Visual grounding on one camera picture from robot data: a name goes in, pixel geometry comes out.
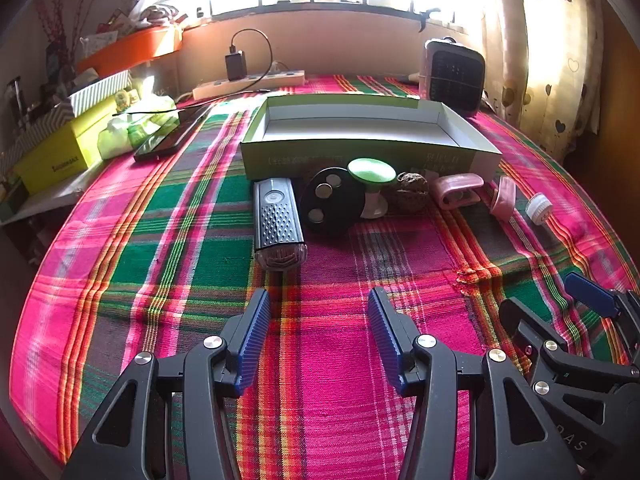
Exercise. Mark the white bottle cap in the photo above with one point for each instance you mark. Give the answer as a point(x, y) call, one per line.
point(539, 208)

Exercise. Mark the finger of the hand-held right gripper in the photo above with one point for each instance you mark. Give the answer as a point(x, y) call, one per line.
point(530, 327)
point(590, 294)

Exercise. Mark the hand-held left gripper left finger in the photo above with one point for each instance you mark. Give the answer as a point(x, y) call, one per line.
point(252, 335)

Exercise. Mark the white power strip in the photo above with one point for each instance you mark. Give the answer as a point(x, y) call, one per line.
point(240, 86)

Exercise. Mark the black window hook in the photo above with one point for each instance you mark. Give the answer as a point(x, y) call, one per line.
point(424, 19)

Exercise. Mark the grey striped box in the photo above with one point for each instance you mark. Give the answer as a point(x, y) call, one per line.
point(95, 92)

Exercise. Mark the yellow cardboard box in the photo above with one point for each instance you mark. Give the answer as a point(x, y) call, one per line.
point(55, 157)

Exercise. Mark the orange shelf with clutter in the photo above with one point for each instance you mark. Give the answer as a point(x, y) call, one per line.
point(130, 47)

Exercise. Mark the black charger adapter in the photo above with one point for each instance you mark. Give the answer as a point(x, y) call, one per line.
point(235, 65)

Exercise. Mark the black smartphone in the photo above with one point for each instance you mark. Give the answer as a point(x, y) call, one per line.
point(167, 137)

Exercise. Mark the heart print curtain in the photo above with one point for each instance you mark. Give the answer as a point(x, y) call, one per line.
point(555, 45)

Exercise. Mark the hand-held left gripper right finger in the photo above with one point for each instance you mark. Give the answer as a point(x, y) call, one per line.
point(385, 335)

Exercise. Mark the small white black heater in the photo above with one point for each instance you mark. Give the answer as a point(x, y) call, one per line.
point(452, 75)

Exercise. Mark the green tissue pack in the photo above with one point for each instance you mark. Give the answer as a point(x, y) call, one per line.
point(125, 132)

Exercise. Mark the white plastic pouch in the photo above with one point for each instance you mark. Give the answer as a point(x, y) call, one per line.
point(411, 77)

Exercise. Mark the grey black bike light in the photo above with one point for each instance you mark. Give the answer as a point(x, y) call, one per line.
point(277, 220)

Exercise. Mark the red dried branches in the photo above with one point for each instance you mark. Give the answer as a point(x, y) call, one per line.
point(55, 15)

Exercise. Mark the black round three-button disc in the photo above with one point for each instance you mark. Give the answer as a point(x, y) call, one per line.
point(330, 202)

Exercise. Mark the pink green plaid tablecloth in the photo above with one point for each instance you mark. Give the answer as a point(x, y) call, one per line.
point(165, 260)

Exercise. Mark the brown walnut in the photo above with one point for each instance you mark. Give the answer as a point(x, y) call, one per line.
point(410, 191)

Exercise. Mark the pink nail clipper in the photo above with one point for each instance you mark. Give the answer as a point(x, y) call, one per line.
point(455, 187)

